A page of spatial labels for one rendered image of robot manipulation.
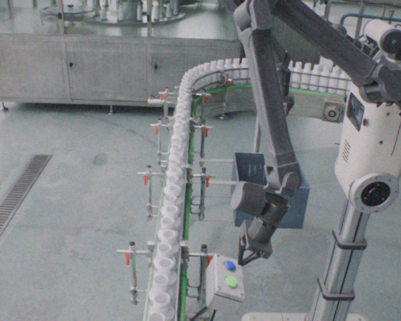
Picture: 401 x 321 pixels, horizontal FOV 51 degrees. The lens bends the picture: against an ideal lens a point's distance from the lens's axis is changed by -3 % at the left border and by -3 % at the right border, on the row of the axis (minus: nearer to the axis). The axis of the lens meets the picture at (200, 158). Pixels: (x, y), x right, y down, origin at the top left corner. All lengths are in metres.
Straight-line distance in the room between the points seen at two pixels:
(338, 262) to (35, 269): 1.91
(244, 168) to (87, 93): 3.03
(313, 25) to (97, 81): 3.94
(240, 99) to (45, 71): 2.63
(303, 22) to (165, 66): 3.69
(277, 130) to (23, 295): 2.11
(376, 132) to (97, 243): 2.16
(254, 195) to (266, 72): 0.27
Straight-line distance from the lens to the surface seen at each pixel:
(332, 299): 1.80
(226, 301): 1.14
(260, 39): 0.98
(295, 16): 1.03
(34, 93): 5.09
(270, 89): 0.97
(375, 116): 1.33
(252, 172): 2.17
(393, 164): 1.44
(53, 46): 4.85
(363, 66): 1.10
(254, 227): 1.01
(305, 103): 2.95
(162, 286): 1.06
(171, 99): 2.37
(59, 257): 2.98
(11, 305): 2.74
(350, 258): 1.69
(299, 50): 6.72
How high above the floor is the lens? 1.91
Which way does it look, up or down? 28 degrees down
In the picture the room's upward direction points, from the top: 3 degrees clockwise
